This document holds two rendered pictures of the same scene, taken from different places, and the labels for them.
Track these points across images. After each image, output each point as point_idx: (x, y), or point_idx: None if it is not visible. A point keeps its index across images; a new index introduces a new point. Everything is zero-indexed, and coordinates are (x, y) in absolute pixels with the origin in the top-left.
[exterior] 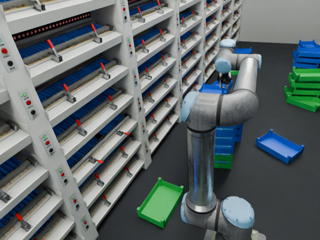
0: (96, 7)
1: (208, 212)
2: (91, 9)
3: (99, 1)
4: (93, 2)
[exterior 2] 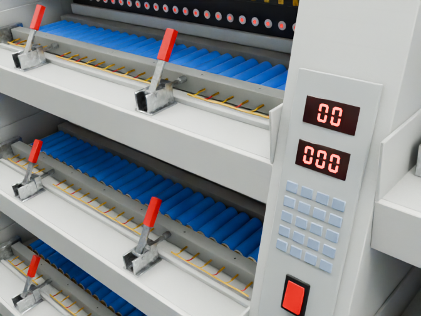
0: (146, 310)
1: None
2: (126, 297)
3: (153, 302)
4: (128, 283)
